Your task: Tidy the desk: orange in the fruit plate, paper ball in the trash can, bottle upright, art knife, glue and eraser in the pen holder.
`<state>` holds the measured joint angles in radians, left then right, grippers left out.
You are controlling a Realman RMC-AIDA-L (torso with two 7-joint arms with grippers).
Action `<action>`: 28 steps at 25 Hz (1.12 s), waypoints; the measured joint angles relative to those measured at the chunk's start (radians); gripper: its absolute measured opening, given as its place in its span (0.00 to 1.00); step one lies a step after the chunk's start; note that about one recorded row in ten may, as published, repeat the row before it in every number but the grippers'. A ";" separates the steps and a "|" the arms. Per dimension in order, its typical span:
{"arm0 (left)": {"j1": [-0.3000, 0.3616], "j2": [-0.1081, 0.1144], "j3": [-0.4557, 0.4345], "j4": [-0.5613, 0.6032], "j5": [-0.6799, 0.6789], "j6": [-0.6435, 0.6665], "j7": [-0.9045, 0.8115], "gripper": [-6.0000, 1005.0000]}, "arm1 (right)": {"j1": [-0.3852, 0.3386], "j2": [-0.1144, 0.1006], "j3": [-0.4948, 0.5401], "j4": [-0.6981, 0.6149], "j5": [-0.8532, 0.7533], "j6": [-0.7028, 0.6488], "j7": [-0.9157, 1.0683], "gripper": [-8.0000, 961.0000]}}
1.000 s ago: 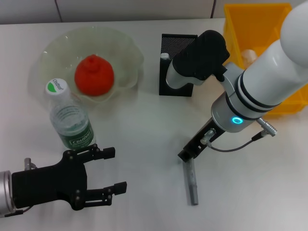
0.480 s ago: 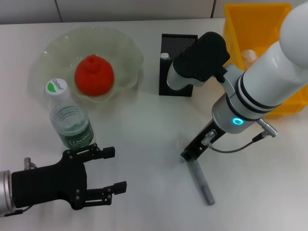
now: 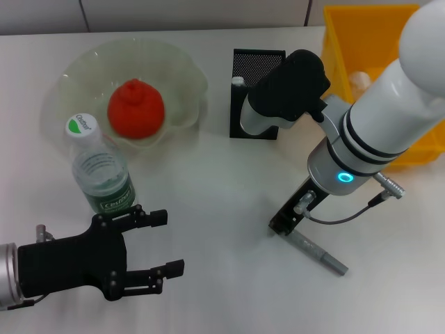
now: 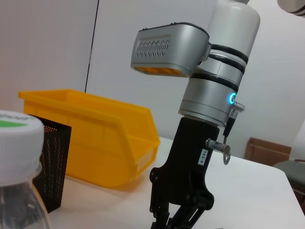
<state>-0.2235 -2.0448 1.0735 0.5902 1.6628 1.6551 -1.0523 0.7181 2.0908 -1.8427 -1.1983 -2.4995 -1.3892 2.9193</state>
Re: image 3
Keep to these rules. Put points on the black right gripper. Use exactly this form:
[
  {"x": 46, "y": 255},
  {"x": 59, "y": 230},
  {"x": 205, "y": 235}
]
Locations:
[{"x": 299, "y": 205}]

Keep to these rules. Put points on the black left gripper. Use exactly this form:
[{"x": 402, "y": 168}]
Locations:
[{"x": 73, "y": 261}]

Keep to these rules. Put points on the grey glitter pen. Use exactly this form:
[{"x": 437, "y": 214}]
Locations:
[{"x": 313, "y": 250}]

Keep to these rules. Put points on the clear water bottle green label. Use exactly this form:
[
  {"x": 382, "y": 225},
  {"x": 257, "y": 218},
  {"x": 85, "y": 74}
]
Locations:
[{"x": 101, "y": 174}]

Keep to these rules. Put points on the red-orange citrus fruit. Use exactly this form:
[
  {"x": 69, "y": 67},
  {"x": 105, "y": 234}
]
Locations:
[{"x": 135, "y": 108}]

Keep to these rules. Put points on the mint green pen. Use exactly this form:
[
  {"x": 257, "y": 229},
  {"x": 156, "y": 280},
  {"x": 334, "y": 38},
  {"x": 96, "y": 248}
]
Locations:
[{"x": 238, "y": 81}]

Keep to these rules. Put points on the white paper ball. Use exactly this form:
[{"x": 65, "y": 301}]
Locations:
[{"x": 358, "y": 81}]

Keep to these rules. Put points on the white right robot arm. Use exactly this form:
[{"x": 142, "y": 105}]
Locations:
[{"x": 389, "y": 115}]

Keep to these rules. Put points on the black mesh pen holder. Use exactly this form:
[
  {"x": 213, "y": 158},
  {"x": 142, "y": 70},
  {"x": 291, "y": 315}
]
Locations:
[{"x": 253, "y": 64}]

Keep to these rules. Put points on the pale green glass fruit plate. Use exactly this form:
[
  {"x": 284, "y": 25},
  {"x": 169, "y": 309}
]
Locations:
[{"x": 156, "y": 62}]

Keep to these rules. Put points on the yellow plastic bin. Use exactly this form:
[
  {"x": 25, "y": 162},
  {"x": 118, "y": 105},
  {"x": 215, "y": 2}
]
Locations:
[{"x": 361, "y": 38}]

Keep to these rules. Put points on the black right wrist camera housing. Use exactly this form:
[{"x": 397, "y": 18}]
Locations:
[{"x": 288, "y": 90}]

